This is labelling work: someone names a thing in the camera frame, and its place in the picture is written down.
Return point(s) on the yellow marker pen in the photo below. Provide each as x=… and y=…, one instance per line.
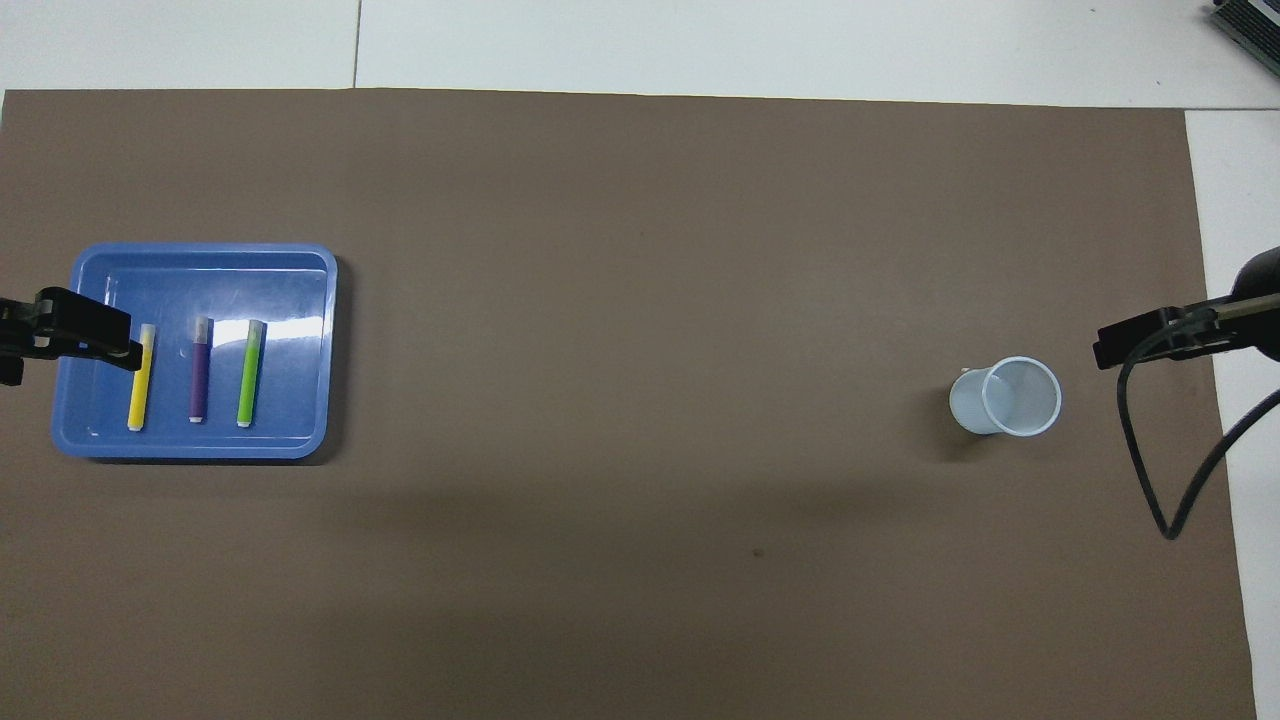
x=141, y=385

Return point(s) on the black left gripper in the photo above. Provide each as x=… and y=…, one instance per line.
x=20, y=328

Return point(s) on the grey striped device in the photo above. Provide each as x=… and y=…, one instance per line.
x=1250, y=25

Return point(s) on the green marker pen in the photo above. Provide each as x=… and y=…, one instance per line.
x=250, y=375

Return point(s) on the blue plastic tray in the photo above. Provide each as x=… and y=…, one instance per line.
x=290, y=300

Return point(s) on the pale blue mesh pen cup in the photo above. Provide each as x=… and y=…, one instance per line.
x=1020, y=398

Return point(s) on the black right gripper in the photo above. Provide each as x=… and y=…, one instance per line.
x=1200, y=328

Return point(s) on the brown table mat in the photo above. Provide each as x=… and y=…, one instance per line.
x=640, y=400

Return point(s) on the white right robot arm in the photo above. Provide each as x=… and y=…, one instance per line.
x=1262, y=285

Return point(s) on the purple marker pen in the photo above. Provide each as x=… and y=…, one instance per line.
x=200, y=375

